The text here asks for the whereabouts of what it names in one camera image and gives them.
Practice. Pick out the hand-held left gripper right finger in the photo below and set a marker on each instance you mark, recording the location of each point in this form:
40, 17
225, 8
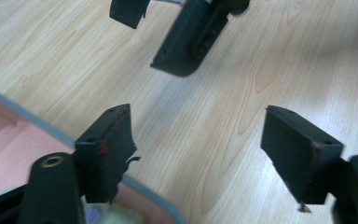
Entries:
298, 155

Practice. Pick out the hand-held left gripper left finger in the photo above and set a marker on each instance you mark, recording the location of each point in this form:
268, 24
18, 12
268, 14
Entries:
105, 155

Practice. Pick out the green glove with purple patch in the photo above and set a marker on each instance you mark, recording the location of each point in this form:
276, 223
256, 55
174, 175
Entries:
118, 216

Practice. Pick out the pink box with grey rim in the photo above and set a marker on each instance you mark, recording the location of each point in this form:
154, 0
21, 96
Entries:
12, 149

